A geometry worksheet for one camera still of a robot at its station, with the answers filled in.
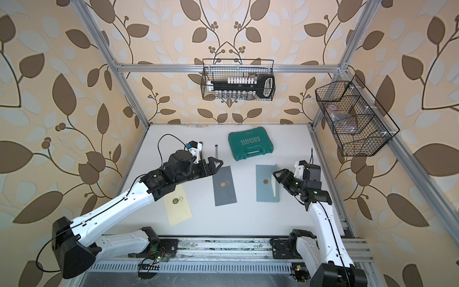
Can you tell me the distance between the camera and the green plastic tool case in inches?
41.1

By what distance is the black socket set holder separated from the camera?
2.74ft

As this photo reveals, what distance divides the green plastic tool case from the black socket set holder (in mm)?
284
